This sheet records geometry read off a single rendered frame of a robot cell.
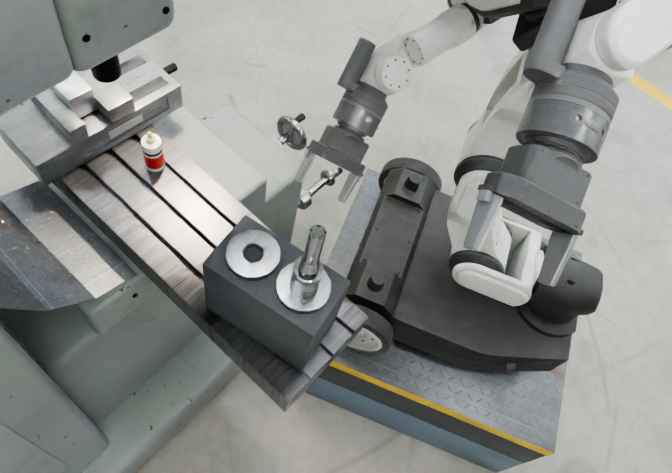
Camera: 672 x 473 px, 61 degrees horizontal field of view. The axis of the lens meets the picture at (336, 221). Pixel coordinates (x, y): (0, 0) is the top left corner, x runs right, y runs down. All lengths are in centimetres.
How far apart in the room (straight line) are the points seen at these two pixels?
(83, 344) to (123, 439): 51
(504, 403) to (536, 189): 120
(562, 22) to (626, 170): 241
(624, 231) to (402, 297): 147
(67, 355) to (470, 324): 98
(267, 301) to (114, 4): 48
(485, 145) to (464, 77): 184
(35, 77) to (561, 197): 64
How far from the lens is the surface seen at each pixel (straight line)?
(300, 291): 90
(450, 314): 159
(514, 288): 151
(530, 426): 177
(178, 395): 181
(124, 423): 181
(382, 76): 107
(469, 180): 122
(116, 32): 89
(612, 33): 66
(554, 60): 65
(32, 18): 77
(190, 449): 198
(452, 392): 170
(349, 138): 109
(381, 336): 151
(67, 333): 137
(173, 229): 121
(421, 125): 271
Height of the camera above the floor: 195
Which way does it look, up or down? 58 degrees down
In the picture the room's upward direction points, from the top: 17 degrees clockwise
